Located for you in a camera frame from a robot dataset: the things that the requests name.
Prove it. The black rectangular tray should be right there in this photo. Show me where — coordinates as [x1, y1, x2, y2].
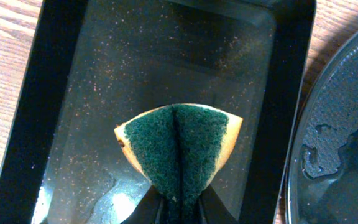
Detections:
[0, 1, 316, 223]

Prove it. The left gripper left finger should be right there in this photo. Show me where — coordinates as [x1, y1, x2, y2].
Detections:
[121, 185, 163, 224]

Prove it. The green yellow sponge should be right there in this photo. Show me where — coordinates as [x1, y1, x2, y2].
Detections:
[114, 103, 244, 206]

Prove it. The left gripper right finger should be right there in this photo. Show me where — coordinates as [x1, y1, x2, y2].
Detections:
[197, 185, 238, 224]

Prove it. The black round tray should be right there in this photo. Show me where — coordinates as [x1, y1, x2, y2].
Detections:
[285, 32, 358, 224]

